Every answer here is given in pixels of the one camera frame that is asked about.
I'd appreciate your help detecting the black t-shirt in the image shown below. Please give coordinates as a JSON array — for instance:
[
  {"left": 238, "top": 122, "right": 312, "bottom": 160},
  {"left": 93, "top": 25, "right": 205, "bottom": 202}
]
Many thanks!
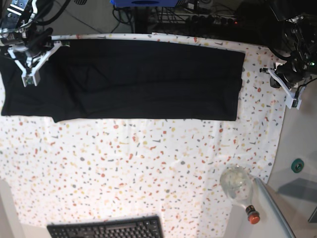
[{"left": 0, "top": 40, "right": 245, "bottom": 122}]

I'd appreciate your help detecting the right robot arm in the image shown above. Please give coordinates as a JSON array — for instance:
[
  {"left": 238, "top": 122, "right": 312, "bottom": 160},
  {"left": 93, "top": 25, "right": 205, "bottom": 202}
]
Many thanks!
[{"left": 0, "top": 0, "right": 70, "bottom": 70}]

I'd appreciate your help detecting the grey laptop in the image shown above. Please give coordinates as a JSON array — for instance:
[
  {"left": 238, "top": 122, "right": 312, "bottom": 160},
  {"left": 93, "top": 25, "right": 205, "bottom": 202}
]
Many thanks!
[{"left": 252, "top": 177, "right": 317, "bottom": 238}]

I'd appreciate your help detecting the terrazzo pattern tablecloth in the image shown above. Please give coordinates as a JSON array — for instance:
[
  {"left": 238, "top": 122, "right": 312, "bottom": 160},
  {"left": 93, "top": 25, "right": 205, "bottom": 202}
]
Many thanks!
[{"left": 0, "top": 33, "right": 286, "bottom": 238}]

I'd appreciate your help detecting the clear plastic bottle orange cap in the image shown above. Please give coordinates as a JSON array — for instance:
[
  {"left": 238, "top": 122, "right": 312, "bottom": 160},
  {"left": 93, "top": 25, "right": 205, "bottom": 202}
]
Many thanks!
[{"left": 220, "top": 165, "right": 261, "bottom": 225}]

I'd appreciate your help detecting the black power strip red light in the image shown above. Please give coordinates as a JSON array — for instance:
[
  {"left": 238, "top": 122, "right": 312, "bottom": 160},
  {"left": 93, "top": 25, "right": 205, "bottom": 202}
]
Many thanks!
[{"left": 188, "top": 14, "right": 239, "bottom": 26}]

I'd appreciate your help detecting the black computer keyboard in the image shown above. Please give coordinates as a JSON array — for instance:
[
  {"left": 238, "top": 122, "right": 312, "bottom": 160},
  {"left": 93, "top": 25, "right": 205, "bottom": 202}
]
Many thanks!
[{"left": 47, "top": 216, "right": 164, "bottom": 238}]

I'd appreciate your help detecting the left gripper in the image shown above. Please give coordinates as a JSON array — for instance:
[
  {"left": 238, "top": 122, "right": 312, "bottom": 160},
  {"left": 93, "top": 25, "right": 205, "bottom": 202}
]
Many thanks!
[{"left": 273, "top": 59, "right": 315, "bottom": 88}]

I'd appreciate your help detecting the blue box with oval hole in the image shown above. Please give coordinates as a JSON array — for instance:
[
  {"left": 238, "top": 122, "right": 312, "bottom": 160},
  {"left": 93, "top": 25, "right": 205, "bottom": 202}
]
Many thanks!
[{"left": 110, "top": 0, "right": 185, "bottom": 7}]

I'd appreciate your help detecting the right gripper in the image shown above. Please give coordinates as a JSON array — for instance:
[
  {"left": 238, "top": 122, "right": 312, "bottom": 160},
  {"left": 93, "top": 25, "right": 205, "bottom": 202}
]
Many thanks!
[{"left": 7, "top": 27, "right": 53, "bottom": 68}]

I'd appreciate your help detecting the green tape roll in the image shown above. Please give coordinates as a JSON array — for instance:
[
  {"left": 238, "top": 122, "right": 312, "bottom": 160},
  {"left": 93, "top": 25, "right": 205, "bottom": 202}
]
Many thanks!
[{"left": 291, "top": 158, "right": 305, "bottom": 174}]

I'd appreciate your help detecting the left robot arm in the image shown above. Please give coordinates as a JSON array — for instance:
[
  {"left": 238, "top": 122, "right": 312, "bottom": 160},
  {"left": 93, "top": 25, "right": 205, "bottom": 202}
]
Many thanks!
[{"left": 267, "top": 0, "right": 317, "bottom": 88}]

